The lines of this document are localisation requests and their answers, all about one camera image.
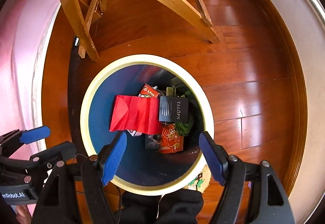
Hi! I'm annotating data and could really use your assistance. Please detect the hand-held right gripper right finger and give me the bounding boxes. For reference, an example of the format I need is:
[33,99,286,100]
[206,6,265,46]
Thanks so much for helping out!
[199,131,296,224]

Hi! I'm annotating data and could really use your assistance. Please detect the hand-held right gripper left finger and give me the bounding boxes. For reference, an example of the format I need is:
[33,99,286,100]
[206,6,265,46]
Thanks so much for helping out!
[32,132,127,224]

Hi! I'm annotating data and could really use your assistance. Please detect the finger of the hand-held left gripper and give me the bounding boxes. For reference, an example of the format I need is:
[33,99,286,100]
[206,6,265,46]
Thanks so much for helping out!
[0,126,51,155]
[32,141,77,177]

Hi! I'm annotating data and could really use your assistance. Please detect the green paper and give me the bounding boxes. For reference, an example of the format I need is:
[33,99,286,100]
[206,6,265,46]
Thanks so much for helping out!
[175,91,195,137]

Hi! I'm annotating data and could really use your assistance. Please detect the gold red foil bag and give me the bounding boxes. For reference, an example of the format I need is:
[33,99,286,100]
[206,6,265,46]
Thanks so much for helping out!
[145,123,184,154]

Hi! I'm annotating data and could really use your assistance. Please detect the blue bin with white rim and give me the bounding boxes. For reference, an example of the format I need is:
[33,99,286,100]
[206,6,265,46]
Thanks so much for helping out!
[80,54,215,196]

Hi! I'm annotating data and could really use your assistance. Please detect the red paper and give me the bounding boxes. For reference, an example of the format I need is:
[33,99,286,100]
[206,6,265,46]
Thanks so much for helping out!
[109,95,163,136]

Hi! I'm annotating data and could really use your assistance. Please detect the black printed card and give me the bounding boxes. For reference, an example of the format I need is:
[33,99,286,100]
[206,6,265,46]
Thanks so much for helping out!
[159,95,190,124]

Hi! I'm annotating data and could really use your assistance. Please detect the pink white carton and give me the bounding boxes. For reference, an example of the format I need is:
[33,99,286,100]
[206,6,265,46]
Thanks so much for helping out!
[128,84,161,137]

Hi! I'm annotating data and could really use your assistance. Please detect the person's left hand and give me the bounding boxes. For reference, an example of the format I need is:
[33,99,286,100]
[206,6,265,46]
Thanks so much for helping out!
[16,205,33,224]

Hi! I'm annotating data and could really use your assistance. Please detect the woven patterned mat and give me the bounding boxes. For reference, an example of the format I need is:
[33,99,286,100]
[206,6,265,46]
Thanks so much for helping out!
[188,163,212,193]

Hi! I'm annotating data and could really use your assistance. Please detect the person's black clothing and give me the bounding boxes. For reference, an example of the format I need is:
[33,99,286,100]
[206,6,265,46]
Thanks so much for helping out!
[119,187,205,224]

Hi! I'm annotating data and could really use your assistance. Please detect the pink tablecloth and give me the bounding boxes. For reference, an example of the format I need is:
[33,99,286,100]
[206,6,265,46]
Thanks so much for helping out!
[0,0,63,164]

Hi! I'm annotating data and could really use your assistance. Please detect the wooden chair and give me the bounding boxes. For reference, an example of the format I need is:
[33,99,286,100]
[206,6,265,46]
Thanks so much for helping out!
[36,0,221,62]

